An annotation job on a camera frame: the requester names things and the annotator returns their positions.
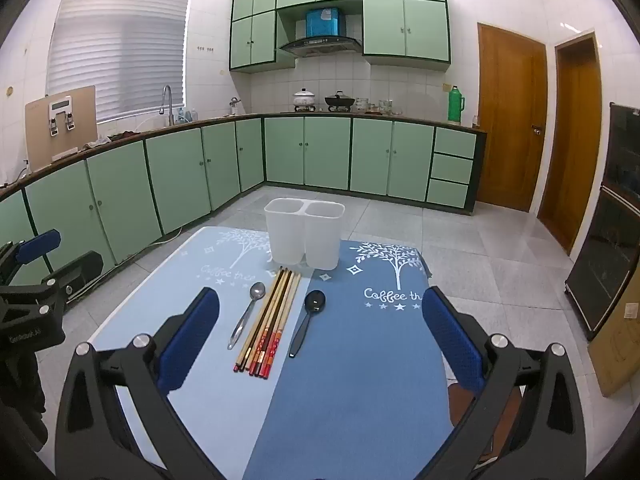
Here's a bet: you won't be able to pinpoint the green thermos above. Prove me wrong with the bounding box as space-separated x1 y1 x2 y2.
446 84 467 123

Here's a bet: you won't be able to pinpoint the white two-compartment utensil holder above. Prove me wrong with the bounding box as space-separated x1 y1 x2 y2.
263 197 346 271

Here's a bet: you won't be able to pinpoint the brown wooden board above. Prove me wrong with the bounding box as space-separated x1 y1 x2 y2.
25 85 97 171

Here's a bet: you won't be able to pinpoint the person's left forearm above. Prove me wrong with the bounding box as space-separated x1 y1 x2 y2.
0 350 47 463

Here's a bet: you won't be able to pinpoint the black glass-front cabinet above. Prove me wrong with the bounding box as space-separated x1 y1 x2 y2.
565 102 640 341

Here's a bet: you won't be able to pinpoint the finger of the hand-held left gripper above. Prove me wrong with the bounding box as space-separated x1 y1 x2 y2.
42 251 104 303
0 229 62 283

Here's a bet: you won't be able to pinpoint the chrome kitchen faucet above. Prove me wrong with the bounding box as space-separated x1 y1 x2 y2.
159 85 176 127

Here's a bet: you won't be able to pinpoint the blue tree-print tablecloth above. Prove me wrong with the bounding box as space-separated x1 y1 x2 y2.
92 226 453 480

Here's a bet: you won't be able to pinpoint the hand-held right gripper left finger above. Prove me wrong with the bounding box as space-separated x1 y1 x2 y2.
54 287 246 480

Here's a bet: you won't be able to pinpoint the white cable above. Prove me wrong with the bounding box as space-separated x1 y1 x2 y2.
147 225 183 247

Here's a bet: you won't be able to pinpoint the cardboard box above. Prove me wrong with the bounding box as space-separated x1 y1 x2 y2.
587 300 640 398

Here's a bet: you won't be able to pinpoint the tan wooden chopstick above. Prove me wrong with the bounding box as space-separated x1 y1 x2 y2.
234 266 284 372
246 269 291 375

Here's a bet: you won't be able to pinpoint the black plastic spoon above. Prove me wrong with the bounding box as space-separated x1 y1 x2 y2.
288 290 328 360

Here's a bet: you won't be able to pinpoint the green cabinet drawer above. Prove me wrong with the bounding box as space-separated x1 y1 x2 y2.
433 126 477 159
426 179 471 208
430 153 474 184

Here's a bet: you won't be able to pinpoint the white window blind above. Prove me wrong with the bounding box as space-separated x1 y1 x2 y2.
46 0 193 123

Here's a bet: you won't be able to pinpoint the white device with clips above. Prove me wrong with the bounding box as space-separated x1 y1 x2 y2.
47 96 77 136

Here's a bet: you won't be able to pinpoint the black range hood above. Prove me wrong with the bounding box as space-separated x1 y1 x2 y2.
279 7 363 58

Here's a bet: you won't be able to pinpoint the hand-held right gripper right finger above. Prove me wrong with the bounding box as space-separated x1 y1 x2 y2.
421 286 587 480

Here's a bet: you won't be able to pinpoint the row of glass jars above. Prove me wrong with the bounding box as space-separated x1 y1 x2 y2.
356 97 403 115

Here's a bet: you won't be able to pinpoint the metal spoon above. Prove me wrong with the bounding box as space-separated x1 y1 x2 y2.
227 282 267 351

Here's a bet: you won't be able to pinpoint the brown wooden door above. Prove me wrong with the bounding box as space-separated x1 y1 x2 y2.
537 32 603 256
476 22 548 213

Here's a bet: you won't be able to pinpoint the black wok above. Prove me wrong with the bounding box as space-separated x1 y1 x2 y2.
324 91 357 110

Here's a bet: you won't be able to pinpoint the brown wooden chair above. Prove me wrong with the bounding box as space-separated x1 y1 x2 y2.
447 382 522 457

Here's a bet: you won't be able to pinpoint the green base cabinets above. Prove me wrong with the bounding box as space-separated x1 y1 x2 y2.
0 114 488 271

